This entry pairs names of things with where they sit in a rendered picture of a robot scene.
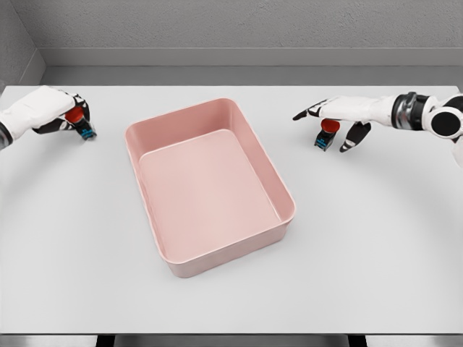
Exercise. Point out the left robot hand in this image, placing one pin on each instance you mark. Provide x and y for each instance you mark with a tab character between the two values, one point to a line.
45	105

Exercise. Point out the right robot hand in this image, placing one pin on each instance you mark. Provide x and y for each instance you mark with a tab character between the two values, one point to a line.
343	107

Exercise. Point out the pink rectangular basket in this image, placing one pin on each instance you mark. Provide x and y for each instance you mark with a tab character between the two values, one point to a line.
213	188

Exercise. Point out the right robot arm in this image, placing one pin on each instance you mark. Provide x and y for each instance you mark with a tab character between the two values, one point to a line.
423	112

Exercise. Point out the red-button industrial switch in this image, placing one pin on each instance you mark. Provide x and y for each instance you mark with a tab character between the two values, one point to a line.
80	121
327	133

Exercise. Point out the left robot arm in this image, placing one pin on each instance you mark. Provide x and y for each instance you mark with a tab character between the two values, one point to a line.
9	126

